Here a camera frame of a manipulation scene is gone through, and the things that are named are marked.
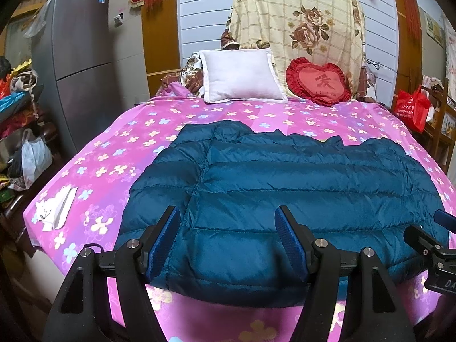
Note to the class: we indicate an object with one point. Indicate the floral curtain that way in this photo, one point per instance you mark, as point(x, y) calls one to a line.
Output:
point(449, 50)

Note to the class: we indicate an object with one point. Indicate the framed wall picture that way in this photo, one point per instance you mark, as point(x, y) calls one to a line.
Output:
point(433, 30)

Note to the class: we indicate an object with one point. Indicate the brown floral quilt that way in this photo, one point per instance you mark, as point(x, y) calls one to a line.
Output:
point(190, 74)

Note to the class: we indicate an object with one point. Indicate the wall switch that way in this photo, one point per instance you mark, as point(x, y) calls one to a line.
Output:
point(118, 19)

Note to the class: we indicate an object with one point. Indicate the pink floral bed sheet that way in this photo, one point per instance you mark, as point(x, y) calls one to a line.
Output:
point(107, 156)

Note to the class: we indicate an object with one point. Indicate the red shopping bag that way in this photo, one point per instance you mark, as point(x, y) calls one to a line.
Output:
point(413, 108)

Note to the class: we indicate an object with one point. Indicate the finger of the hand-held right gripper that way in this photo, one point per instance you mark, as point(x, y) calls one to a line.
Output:
point(424, 242)
point(447, 221)

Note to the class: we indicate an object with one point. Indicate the grey refrigerator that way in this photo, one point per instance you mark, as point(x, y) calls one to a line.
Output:
point(82, 60)

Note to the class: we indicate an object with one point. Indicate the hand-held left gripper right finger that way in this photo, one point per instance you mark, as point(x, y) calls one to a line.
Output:
point(290, 242)

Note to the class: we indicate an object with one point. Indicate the white square pillow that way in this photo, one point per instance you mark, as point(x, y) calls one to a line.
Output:
point(242, 74)

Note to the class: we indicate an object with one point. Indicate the cream floral checked blanket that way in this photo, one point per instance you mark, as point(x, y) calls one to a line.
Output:
point(285, 10)

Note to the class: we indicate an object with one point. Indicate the white plastic bag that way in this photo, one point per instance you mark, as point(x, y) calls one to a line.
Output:
point(35, 156)

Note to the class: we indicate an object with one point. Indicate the red heart-shaped pillow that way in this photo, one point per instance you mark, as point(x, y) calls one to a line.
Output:
point(320, 82)

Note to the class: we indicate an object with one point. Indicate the pile of colourful clothes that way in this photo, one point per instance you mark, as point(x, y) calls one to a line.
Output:
point(14, 99)

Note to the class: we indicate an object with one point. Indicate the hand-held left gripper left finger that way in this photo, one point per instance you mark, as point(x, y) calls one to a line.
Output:
point(165, 242)

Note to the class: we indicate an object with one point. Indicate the teal down jacket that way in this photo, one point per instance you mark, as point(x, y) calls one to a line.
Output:
point(285, 192)

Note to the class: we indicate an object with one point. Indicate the wooden chair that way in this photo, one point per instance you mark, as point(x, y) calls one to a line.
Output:
point(440, 114)

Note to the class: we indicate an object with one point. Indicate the red tassel knot decoration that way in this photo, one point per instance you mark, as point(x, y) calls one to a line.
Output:
point(409, 7)

